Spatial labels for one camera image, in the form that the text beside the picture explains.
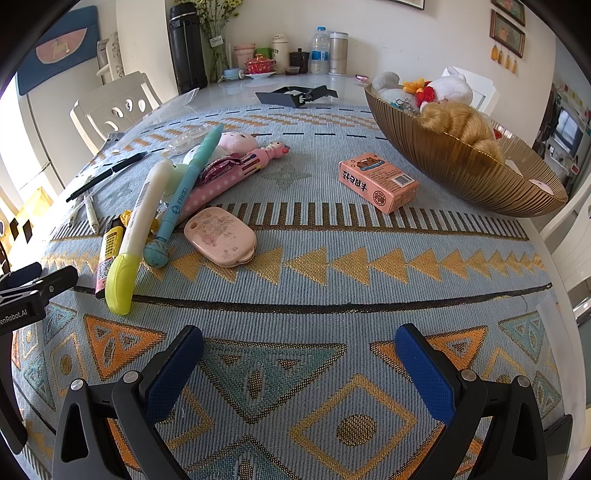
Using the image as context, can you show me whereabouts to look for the pink bear plush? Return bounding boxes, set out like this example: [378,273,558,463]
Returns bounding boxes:
[217,131,260,157]

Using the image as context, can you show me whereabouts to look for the pink polka-dot doll pen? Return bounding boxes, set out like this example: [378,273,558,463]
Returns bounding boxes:
[185,142,291,220]

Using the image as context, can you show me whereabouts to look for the white rabbit plush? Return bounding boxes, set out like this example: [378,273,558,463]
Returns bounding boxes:
[418,67,474,110]

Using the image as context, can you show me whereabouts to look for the television screen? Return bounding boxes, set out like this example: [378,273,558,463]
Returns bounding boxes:
[554,106,585,149]

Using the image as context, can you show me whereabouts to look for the pink oval case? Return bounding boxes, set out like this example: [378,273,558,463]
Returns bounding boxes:
[184,207,257,268]

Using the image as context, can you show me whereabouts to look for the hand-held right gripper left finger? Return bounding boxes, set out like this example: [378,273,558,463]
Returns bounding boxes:
[52,324,205,480]

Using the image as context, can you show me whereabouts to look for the yellow red lighter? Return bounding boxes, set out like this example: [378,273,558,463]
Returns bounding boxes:
[95,217,125,298]

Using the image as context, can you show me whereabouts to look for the blue wall poster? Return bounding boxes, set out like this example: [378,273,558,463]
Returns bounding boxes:
[16,6,100,96]

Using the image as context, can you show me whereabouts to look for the silver canister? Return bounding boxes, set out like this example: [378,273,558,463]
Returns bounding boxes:
[329,31,350,76]

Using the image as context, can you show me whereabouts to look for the black plastic holder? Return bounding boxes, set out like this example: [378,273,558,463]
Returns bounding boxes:
[255,84,339,109]

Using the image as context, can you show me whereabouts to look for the light blue ball-end pen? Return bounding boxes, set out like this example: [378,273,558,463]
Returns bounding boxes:
[144,124,224,268]

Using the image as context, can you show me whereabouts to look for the pink printed small box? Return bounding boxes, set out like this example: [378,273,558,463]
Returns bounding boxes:
[339,153,420,214]

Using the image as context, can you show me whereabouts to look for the maroon candy wrapper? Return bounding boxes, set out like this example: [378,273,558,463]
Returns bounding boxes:
[198,156,254,185]

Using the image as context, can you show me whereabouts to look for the black thermos flask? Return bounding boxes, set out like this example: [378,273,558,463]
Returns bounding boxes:
[167,2,208,95]

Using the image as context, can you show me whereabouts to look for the ribbed golden bowl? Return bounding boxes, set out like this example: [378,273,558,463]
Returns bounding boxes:
[364,83,568,217]

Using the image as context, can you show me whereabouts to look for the clear plastic bag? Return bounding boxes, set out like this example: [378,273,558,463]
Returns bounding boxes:
[148,88,200,120]

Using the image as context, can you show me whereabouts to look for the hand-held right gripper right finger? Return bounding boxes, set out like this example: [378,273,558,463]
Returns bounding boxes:
[394,323,551,480]

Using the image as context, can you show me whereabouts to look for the clear water bottle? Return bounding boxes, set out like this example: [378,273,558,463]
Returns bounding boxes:
[310,26,331,75]

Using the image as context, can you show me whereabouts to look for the white ceramic jar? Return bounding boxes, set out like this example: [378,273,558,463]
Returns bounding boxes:
[271,34,290,75]

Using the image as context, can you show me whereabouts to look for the patterned blue woven tablecloth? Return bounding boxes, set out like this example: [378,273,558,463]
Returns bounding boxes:
[11,105,566,480]

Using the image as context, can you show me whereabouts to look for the red tea cup set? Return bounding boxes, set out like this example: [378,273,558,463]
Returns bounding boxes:
[244,54,278,80]

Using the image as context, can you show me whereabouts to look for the black pen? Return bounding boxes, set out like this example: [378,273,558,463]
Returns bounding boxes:
[66,151,148,203]

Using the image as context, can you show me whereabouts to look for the green bear plush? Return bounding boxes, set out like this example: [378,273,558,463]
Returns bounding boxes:
[161,161,186,204]

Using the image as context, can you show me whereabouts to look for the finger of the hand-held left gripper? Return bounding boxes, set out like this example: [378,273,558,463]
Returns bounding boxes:
[0,265,79,303]
[0,262,43,291]

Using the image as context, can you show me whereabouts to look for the framed wall picture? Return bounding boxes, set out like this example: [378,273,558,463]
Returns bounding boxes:
[489,9,527,58]
[492,0,527,26]

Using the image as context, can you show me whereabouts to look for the white yellow-capped highlighter pen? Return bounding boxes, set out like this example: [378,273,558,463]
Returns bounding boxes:
[105,159,172,315]

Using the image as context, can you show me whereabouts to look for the glass vase with flowers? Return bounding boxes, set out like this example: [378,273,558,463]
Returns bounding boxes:
[194,0,244,84]

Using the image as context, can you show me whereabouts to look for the yellow black cloth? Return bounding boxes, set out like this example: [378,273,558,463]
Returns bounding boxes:
[0,188,55,245]

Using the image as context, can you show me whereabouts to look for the grey plush toy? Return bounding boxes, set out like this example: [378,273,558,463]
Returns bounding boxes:
[372,71,403,94]

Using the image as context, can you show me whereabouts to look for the yellow red flower toy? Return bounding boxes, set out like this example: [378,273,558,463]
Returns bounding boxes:
[403,78,435,101]

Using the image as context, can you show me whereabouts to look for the blond braided plush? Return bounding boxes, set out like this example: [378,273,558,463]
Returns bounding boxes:
[420,102,502,161]

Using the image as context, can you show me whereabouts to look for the hanging yellow ornaments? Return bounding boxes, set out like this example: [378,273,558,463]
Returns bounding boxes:
[491,44,519,75]

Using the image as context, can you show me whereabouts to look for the clear correction tape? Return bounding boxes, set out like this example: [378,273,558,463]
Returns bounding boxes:
[166,129,214,155]

